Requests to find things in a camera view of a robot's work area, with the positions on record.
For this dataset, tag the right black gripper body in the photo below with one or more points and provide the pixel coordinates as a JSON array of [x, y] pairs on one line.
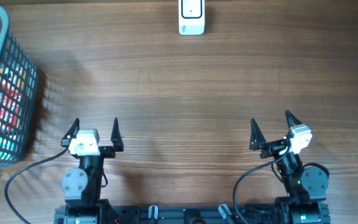
[[271, 148]]

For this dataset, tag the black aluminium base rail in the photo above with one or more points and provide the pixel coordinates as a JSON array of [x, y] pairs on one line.
[[197, 214]]

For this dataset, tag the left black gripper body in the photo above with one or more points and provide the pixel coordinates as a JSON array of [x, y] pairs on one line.
[[106, 152]]

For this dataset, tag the white barcode scanner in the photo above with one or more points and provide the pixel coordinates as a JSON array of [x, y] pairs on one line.
[[191, 17]]

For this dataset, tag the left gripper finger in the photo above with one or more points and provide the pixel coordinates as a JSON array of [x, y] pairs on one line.
[[71, 133], [116, 137]]

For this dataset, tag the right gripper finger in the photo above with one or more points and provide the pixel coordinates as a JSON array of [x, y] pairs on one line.
[[257, 140], [291, 119]]

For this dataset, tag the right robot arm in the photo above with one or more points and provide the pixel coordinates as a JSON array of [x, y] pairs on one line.
[[305, 184]]

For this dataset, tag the dark grey plastic shopping basket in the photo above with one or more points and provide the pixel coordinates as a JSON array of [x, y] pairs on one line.
[[12, 55]]

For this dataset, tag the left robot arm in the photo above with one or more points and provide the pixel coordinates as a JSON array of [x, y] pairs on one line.
[[82, 185]]

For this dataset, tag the colourful snack bag in basket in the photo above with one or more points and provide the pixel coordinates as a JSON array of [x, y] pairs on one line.
[[12, 115]]

